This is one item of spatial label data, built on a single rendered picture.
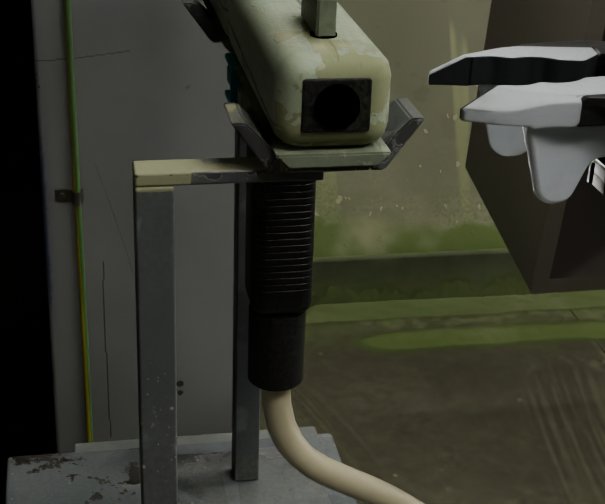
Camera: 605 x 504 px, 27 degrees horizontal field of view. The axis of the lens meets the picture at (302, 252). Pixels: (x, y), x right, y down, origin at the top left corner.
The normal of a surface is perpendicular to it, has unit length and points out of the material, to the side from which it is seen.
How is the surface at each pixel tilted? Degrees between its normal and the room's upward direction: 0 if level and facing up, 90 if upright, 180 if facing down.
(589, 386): 0
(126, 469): 0
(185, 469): 0
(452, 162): 57
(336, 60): 45
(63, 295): 90
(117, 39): 90
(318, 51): 15
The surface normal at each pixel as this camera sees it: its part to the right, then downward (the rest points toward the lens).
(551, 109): 0.01, 0.42
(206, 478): 0.04, -0.91
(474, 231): 0.17, -0.14
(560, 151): 0.35, 0.40
